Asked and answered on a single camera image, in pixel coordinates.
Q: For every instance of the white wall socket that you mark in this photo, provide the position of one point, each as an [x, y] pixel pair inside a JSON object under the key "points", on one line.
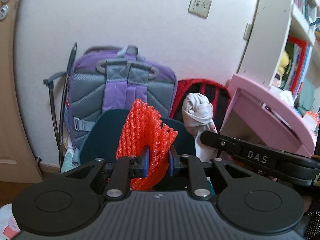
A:
{"points": [[200, 8]]}

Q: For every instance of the white bookshelf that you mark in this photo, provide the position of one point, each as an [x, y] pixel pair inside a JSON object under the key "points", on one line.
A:
{"points": [[274, 21]]}

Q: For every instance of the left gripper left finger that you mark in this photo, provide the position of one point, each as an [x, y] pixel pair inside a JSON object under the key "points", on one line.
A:
{"points": [[143, 162]]}

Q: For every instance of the white sock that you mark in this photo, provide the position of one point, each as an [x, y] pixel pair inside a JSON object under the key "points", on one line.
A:
{"points": [[197, 113]]}

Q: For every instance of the pink white desk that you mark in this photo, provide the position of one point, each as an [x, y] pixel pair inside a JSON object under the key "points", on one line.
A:
{"points": [[257, 115]]}

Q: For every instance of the red foam fruit net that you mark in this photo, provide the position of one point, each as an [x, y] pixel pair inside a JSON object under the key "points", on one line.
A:
{"points": [[144, 127]]}

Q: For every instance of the red black backpack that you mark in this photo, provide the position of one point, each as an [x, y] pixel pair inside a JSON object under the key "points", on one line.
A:
{"points": [[216, 93]]}

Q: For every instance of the purple grey backpack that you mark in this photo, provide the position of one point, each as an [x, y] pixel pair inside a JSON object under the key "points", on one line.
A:
{"points": [[107, 78]]}

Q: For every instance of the beige wooden door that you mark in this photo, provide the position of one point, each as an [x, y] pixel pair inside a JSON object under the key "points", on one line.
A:
{"points": [[18, 163]]}

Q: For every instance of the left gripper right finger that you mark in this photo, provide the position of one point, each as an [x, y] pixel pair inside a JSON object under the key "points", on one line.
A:
{"points": [[174, 161]]}

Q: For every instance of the silver door handle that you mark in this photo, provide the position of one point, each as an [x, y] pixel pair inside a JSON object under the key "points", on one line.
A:
{"points": [[4, 9]]}

